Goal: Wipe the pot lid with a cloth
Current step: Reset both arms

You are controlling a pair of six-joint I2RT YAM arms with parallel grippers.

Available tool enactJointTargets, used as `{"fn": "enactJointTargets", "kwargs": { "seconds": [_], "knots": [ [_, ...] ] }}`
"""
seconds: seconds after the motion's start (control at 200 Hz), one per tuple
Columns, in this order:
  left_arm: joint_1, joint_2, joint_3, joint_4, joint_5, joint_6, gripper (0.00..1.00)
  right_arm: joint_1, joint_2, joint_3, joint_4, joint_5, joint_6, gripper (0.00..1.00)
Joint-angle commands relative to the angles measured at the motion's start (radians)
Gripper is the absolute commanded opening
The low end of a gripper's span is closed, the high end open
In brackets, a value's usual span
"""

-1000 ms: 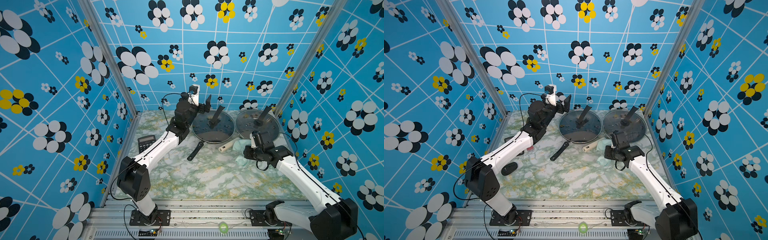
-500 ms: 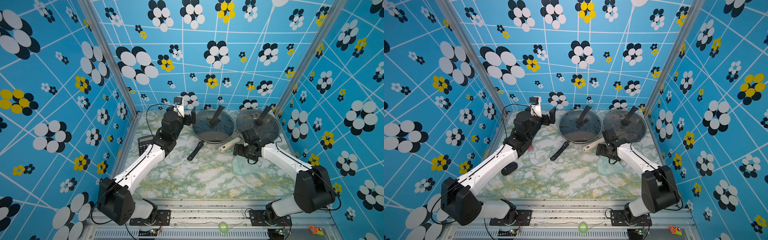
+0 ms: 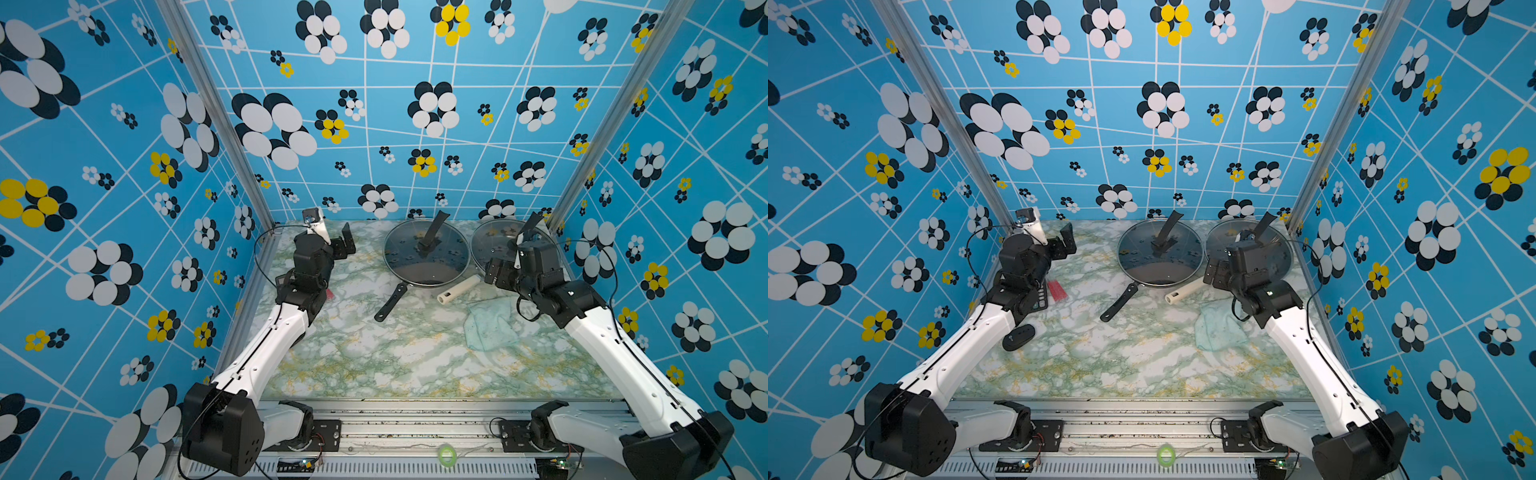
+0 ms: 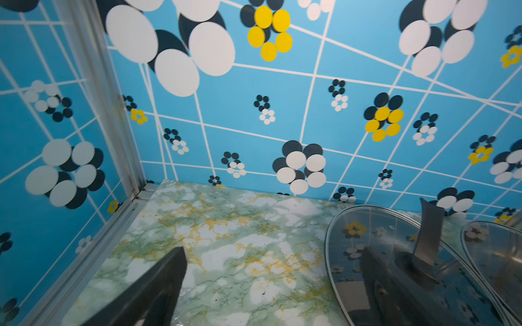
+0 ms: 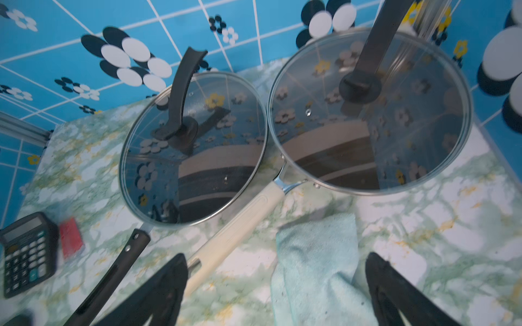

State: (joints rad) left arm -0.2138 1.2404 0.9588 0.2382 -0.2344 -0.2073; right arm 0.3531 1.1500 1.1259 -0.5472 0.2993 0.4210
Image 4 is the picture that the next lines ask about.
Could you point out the glass lid of wok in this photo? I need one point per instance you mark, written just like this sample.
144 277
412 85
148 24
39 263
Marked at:
494 250

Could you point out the glass lid of frying pan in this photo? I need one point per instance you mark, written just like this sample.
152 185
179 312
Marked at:
462 291

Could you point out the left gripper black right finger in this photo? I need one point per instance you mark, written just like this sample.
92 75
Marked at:
401 292

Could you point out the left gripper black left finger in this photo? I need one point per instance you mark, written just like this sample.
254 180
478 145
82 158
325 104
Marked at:
152 298

